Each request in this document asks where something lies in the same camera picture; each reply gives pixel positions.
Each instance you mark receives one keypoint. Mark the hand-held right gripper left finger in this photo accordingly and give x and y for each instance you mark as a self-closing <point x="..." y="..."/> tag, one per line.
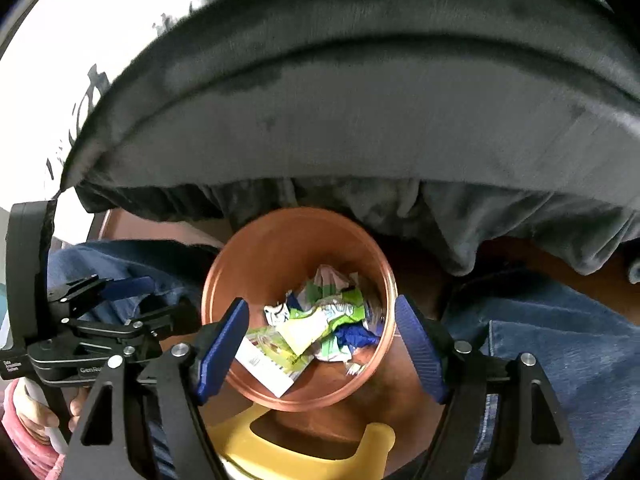
<point x="220" y="355"/>

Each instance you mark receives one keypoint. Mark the blue wrapper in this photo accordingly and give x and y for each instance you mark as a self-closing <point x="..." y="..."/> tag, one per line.
<point x="355" y="336"/>

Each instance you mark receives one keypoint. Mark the person's left hand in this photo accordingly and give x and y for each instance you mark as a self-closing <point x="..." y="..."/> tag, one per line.
<point x="32" y="410"/>

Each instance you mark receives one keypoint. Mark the grey sweatshirt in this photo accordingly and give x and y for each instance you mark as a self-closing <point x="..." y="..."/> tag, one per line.
<point x="350" y="110"/>

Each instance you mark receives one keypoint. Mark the person's left forearm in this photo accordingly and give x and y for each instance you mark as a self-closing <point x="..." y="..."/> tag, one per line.
<point x="30" y="457"/>

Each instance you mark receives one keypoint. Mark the orange plastic bin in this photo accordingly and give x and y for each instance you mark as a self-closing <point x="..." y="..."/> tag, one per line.
<point x="300" y="245"/>

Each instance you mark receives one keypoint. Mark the white paper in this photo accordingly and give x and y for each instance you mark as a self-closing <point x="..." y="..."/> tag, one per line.
<point x="276" y="316"/>

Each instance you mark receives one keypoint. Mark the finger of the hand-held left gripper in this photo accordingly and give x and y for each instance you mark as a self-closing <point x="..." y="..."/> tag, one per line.
<point x="127" y="287"/>
<point x="165" y="320"/>

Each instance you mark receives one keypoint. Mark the green and white carton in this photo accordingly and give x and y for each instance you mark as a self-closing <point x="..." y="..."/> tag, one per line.
<point x="270" y="360"/>

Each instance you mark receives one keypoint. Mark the green white wrapper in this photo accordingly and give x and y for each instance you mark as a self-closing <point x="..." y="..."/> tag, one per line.
<point x="320" y="325"/>

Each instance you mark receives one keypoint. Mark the yellow plastic bowl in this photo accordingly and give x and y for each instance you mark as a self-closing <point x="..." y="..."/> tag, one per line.
<point x="280" y="460"/>

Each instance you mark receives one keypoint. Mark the pink white wrapper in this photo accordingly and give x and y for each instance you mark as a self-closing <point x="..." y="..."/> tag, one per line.
<point x="330" y="277"/>

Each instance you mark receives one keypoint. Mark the clear plastic scrap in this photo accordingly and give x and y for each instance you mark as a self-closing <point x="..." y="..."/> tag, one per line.
<point x="357" y="367"/>

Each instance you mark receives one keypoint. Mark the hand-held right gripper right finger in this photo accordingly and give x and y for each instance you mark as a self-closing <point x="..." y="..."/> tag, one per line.
<point x="420" y="350"/>

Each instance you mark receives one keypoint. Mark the white banner with black characters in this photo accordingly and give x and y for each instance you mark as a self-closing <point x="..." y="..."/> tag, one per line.
<point x="50" y="85"/>

